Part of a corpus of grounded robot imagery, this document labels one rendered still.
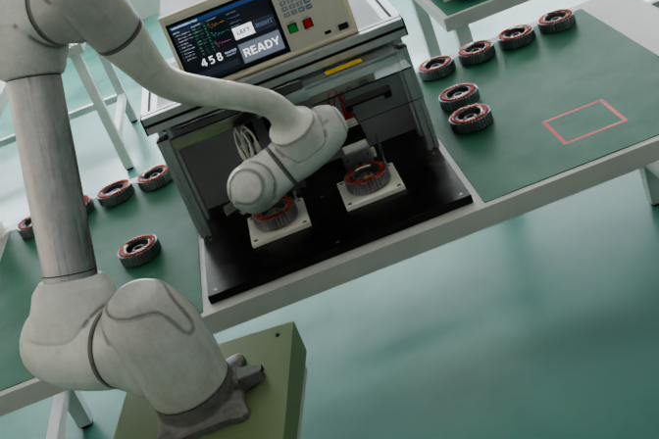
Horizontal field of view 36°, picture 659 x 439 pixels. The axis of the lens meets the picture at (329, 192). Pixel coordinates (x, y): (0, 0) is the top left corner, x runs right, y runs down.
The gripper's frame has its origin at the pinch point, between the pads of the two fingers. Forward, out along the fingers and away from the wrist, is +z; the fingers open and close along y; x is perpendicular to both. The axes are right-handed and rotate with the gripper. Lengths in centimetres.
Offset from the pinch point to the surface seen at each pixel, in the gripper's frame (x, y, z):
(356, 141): -5.4, -25.1, 2.2
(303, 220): 8.4, -6.2, -1.8
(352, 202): 8.5, -18.8, -2.0
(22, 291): -3, 72, 25
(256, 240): 8.7, 6.0, -2.5
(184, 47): -40.1, 5.2, -7.7
